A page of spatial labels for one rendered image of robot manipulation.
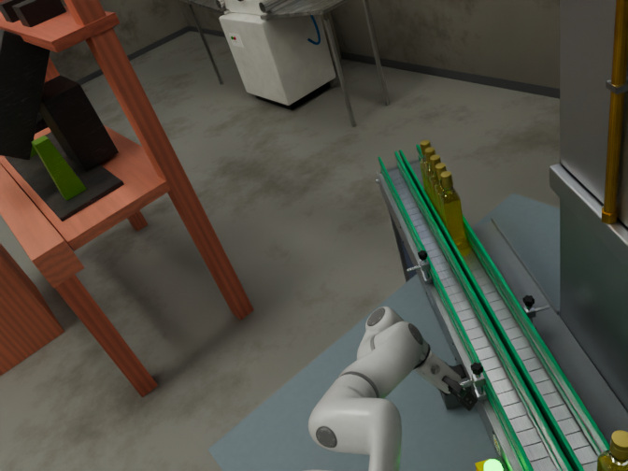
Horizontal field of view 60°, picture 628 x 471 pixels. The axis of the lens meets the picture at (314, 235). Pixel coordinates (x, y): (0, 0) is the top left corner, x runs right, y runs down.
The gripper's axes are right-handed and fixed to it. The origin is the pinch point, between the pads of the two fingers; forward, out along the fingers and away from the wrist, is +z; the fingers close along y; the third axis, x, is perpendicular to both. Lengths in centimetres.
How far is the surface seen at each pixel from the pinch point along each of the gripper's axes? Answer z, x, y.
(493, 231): 13, -57, 55
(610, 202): -18, -43, -24
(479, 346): 14.7, -17.6, 24.7
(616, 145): -29, -47, -30
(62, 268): -83, 60, 158
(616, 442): 7.1, -9.1, -32.1
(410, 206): -4, -53, 86
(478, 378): 8.7, -7.6, 9.2
